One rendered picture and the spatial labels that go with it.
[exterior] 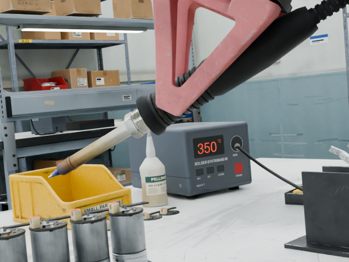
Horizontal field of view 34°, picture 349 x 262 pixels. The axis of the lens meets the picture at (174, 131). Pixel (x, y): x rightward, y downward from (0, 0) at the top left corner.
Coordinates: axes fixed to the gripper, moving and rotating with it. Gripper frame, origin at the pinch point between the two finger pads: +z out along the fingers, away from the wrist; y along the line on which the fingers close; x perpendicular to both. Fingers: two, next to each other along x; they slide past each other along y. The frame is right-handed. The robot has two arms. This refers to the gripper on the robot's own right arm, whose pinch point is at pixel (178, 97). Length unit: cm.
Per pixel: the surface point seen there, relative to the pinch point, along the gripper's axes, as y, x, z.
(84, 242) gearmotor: -3.3, -2.7, 11.9
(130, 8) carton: -292, -116, 4
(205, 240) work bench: -21.5, 3.0, 14.3
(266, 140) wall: -576, -29, 79
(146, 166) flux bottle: -38.9, -9.3, 15.1
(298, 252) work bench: -17.2, 10.8, 9.9
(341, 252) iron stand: -15.9, 13.7, 7.9
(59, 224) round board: -2.4, -4.5, 11.2
